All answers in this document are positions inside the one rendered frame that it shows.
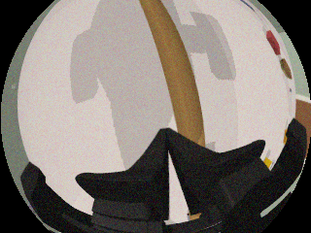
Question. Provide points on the red rectangular block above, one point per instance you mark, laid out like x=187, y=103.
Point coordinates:
x=271, y=39

